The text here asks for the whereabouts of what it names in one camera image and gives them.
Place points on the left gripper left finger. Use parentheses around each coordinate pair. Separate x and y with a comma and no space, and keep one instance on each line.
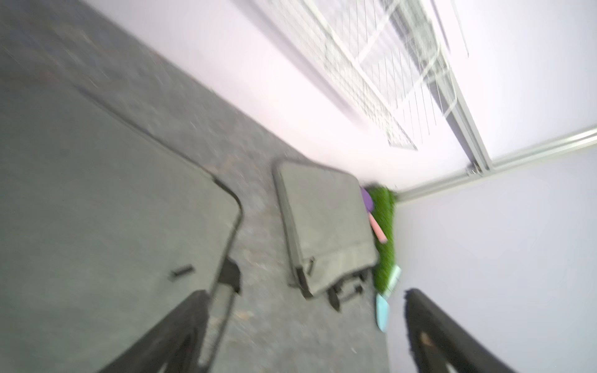
(172,345)

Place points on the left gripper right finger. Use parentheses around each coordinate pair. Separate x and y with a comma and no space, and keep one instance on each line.
(439,344)

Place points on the grey laptop bag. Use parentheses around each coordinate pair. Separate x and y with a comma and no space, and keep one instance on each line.
(328,234)
(104,231)

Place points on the front artificial grass roll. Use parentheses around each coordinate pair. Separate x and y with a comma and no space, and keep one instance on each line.
(384,201)

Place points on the teal trowel white handle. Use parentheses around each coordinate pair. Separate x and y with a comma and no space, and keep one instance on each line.
(382,300)

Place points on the white wire wall rack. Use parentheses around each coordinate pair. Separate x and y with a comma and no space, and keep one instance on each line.
(386,58)

